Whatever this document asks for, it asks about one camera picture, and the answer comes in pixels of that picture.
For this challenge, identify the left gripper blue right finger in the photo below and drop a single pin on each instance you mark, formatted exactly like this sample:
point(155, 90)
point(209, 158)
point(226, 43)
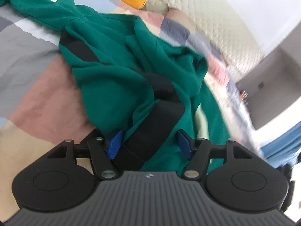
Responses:
point(197, 152)

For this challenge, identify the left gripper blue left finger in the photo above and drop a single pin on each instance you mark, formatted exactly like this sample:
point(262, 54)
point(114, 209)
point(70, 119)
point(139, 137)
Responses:
point(102, 151)

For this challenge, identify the cream quilted headboard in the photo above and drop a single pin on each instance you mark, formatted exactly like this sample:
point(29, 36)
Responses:
point(223, 26)

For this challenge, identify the dark niche wall socket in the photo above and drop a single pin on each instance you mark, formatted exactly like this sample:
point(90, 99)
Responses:
point(261, 85)

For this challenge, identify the patchwork plaid duvet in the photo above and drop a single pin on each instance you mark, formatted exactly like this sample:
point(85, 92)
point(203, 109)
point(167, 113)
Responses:
point(41, 104)

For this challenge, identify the green printed sweatshirt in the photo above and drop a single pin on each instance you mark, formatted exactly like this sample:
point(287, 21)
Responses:
point(131, 80)

